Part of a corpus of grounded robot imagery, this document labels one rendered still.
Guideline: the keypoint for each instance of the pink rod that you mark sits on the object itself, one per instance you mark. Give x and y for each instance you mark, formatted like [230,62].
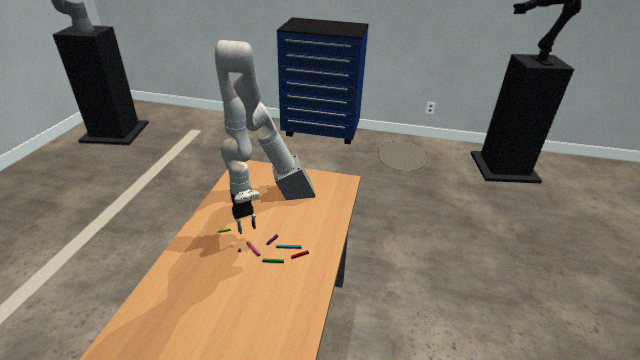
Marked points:
[253,248]

